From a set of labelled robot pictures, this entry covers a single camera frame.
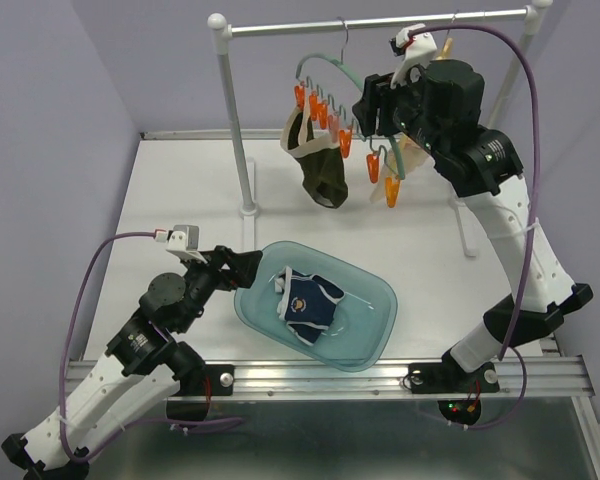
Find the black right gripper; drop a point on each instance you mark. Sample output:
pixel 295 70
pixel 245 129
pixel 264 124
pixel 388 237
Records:
pixel 378 93

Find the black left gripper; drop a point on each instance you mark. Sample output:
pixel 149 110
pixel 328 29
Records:
pixel 244 266

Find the beige underwear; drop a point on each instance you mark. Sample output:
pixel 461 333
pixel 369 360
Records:
pixel 388 167

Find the navy blue underwear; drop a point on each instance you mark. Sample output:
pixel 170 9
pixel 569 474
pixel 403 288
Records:
pixel 308 303

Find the olive green underwear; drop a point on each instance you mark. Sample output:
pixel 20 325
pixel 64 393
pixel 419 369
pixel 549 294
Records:
pixel 319 158

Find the yellow clip hanger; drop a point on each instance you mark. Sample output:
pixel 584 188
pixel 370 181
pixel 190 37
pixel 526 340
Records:
pixel 445 52

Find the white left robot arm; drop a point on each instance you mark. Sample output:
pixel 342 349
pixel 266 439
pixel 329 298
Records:
pixel 142 364

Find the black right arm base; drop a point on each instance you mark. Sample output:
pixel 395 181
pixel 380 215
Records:
pixel 430 380

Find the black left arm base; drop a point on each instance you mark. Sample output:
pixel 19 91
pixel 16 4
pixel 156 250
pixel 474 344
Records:
pixel 193 401

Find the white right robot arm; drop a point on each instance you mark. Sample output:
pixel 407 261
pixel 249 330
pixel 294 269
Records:
pixel 438 107

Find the translucent blue plastic basin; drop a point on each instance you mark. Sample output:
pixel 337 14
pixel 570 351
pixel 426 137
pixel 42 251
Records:
pixel 363 321

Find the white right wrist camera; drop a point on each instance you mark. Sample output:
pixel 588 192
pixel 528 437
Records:
pixel 415 49

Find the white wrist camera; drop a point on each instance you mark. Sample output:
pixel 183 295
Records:
pixel 415 49
pixel 181 240

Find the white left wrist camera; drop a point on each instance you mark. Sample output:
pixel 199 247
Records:
pixel 181 240

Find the aluminium mounting rail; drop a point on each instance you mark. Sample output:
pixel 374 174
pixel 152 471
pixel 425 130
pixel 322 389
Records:
pixel 307 380

